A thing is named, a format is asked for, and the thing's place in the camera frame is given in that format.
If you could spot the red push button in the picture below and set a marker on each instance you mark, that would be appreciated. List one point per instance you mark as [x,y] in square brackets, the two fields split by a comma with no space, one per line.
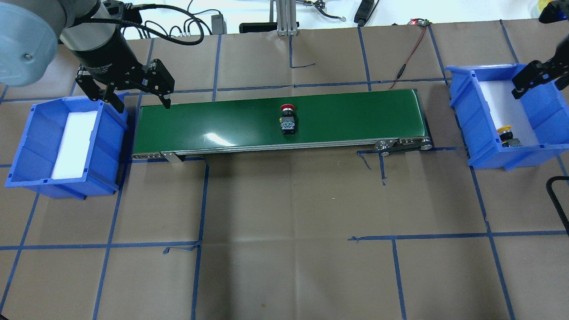
[288,119]

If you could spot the green conveyor belt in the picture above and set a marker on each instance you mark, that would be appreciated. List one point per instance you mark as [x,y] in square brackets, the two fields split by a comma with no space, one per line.
[391,121]

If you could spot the yellow push button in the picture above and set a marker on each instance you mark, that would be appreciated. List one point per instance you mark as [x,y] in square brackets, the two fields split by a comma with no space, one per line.
[507,138]

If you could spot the white foam pad right bin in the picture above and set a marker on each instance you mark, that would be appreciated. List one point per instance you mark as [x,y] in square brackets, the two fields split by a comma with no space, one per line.
[505,110]

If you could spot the right blue plastic bin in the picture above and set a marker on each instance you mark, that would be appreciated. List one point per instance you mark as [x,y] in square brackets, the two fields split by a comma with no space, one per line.
[544,105]

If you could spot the left blue plastic bin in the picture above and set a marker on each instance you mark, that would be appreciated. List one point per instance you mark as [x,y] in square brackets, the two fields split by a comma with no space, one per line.
[37,152]

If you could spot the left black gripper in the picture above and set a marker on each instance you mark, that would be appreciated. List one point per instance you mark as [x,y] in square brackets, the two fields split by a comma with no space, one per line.
[103,55]

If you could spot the white foam pad bin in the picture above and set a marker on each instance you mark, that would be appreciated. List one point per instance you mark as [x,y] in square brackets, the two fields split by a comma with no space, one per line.
[74,146]
[505,110]

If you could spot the aluminium frame post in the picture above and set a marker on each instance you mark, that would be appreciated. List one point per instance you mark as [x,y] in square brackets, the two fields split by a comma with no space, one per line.
[283,12]

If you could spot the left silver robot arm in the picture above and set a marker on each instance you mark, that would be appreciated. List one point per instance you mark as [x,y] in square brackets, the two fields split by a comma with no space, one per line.
[31,31]

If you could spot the black power adapter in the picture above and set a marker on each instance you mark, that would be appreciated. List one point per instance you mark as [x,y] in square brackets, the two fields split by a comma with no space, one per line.
[218,24]

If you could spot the white foam pad left bin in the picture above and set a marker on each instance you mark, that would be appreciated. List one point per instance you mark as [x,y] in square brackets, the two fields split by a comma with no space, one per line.
[74,146]

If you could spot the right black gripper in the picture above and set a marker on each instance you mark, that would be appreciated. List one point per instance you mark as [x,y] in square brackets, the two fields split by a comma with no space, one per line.
[536,74]

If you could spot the blue plastic bin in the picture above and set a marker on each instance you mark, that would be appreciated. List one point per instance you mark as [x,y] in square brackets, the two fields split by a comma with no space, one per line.
[544,105]
[37,152]

